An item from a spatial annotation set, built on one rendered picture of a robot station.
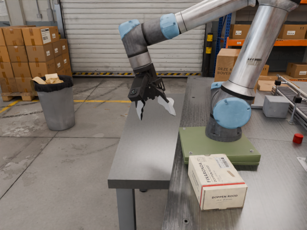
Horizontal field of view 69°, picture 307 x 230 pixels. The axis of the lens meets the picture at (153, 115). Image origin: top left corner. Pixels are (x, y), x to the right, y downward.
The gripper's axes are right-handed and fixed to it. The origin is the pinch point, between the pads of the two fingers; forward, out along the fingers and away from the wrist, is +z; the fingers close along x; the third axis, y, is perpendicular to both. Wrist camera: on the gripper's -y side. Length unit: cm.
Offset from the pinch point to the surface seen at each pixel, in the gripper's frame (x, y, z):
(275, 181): -36.1, -0.2, 27.1
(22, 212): 133, -6, 58
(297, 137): -44, 31, 28
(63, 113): 191, 106, 20
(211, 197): -21.8, -21.0, 16.1
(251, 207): -30.3, -15.2, 24.4
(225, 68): -15, 65, 0
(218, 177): -23.0, -15.2, 14.0
